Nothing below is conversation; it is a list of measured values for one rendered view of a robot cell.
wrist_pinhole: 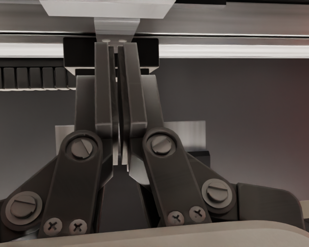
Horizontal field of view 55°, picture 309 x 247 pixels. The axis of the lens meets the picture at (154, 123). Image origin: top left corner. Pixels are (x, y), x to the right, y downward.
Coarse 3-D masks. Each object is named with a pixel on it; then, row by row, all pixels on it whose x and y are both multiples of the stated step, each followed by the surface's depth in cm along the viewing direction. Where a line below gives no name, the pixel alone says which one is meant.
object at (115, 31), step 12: (96, 24) 23; (108, 24) 23; (120, 24) 23; (132, 24) 23; (96, 36) 28; (108, 36) 28; (120, 36) 28; (132, 36) 28; (72, 48) 36; (84, 48) 37; (144, 48) 38; (156, 48) 38; (72, 60) 37; (84, 60) 37; (144, 60) 38; (156, 60) 38; (72, 72) 42; (84, 72) 38; (144, 72) 39
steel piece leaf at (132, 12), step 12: (48, 0) 18; (48, 12) 21; (60, 12) 21; (72, 12) 21; (84, 12) 21; (96, 12) 21; (108, 12) 21; (120, 12) 21; (132, 12) 21; (144, 12) 21; (156, 12) 21
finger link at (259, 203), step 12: (240, 192) 9; (252, 192) 9; (264, 192) 9; (276, 192) 9; (288, 192) 9; (240, 204) 9; (252, 204) 9; (264, 204) 9; (276, 204) 9; (288, 204) 9; (300, 204) 9; (228, 216) 9; (240, 216) 9; (252, 216) 9; (264, 216) 9; (276, 216) 9; (288, 216) 9; (300, 216) 9; (300, 228) 9
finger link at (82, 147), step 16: (64, 144) 9; (80, 144) 9; (96, 144) 9; (64, 160) 8; (80, 160) 9; (96, 160) 8; (64, 176) 8; (80, 176) 8; (96, 176) 8; (64, 192) 8; (80, 192) 8; (96, 192) 8; (48, 208) 7; (64, 208) 8; (80, 208) 8; (96, 208) 10; (48, 224) 7; (64, 224) 7; (80, 224) 7; (96, 224) 10
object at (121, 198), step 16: (64, 128) 19; (176, 128) 20; (192, 128) 20; (192, 144) 21; (208, 160) 20; (128, 176) 19; (112, 192) 19; (128, 192) 19; (112, 208) 19; (128, 208) 19; (112, 224) 19; (128, 224) 19; (144, 224) 19
